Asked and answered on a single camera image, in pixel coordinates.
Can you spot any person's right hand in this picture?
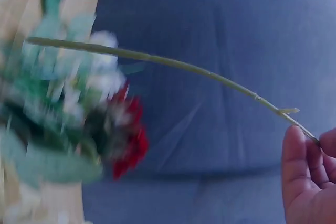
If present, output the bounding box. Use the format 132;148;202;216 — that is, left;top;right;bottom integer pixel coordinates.
281;125;336;224

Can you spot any green flower stem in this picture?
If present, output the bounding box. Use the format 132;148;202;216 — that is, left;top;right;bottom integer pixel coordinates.
26;36;321;147

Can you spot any bouquet of mixed flowers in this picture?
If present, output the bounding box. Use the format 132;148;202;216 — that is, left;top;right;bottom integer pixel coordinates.
0;0;151;191

